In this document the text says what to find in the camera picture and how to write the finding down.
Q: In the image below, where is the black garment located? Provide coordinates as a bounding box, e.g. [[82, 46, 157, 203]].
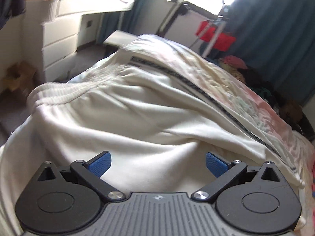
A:
[[246, 76, 278, 99]]

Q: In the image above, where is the garment steamer stand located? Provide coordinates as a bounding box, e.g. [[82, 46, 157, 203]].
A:
[[200, 0, 232, 57]]

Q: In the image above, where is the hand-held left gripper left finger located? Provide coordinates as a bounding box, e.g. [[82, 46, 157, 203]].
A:
[[37, 151, 127, 203]]

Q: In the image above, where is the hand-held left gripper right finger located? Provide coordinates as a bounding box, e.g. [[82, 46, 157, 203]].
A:
[[191, 152, 283, 203]]

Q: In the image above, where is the pink garment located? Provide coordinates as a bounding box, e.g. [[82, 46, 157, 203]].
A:
[[219, 55, 248, 69]]

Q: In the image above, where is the white bench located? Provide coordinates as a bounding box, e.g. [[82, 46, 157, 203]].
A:
[[103, 29, 141, 48]]

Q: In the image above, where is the pastel pink bed sheet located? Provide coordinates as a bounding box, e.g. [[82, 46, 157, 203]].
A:
[[138, 34, 315, 231]]

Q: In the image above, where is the yellow garment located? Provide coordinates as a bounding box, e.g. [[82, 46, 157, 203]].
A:
[[229, 66, 246, 84]]

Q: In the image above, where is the narrow white standing panel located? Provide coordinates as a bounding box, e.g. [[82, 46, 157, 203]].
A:
[[157, 1, 190, 37]]

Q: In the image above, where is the wide teal curtain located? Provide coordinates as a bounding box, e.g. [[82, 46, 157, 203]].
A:
[[225, 0, 315, 106]]

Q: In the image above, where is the narrow teal curtain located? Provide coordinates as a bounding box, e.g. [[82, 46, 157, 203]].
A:
[[98, 0, 183, 45]]

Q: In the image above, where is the green garment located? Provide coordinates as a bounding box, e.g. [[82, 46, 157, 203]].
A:
[[256, 87, 271, 98]]

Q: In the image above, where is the brown cardboard box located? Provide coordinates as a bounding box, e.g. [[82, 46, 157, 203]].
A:
[[281, 98, 303, 123]]

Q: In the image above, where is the red garment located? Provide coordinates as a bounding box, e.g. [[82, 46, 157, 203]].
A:
[[195, 20, 236, 51]]

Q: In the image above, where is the white dressing table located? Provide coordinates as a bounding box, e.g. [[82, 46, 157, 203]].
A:
[[25, 0, 137, 83]]

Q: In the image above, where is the dark hanging cloth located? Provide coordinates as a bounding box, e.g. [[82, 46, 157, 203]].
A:
[[0, 0, 27, 29]]

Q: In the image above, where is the open cardboard box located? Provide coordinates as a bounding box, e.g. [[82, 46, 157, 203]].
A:
[[2, 61, 37, 92]]

